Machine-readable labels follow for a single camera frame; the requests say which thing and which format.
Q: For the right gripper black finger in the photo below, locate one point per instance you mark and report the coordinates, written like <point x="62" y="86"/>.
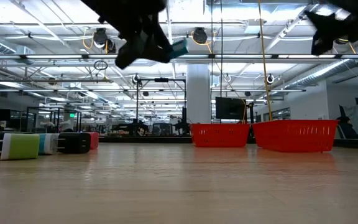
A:
<point x="317" y="22"/>
<point x="322" y="40"/>

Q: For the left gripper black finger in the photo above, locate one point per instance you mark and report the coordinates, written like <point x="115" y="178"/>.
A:
<point x="160" y="43"/>
<point x="134" y="49"/>

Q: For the teal wall charger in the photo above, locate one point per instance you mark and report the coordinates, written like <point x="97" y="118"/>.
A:
<point x="181" y="48"/>

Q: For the red wall charger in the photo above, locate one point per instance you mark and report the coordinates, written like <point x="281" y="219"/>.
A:
<point x="94" y="140"/>

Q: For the blue white wall charger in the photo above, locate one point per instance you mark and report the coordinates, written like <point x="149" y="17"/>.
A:
<point x="50" y="143"/>

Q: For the green white wall charger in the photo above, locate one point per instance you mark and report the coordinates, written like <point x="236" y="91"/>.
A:
<point x="20" y="146"/>

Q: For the black background robot arm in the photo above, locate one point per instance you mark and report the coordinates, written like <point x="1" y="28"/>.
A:
<point x="182" y="124"/>

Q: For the white building column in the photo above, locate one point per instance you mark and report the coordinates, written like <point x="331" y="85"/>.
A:
<point x="198" y="93"/>

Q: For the black background robot rig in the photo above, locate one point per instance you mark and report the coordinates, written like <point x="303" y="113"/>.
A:
<point x="132" y="128"/>

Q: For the seated person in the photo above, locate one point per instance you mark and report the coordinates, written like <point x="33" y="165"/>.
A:
<point x="346" y="129"/>

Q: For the black monitor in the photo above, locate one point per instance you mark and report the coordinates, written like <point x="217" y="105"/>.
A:
<point x="230" y="108"/>

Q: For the red plastic basket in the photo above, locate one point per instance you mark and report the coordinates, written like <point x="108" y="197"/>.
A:
<point x="219" y="135"/>
<point x="295" y="135"/>

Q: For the black monitor stand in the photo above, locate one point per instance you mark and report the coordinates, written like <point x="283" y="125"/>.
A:
<point x="251" y="118"/>

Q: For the silver ventilation duct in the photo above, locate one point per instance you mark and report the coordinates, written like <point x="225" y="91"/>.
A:
<point x="319" y="73"/>

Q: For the black background rig frame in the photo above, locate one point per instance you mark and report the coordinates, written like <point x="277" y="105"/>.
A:
<point x="137" y="105"/>

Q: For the black background cage frame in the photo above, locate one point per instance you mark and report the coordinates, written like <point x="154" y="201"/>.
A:
<point x="58" y="119"/>

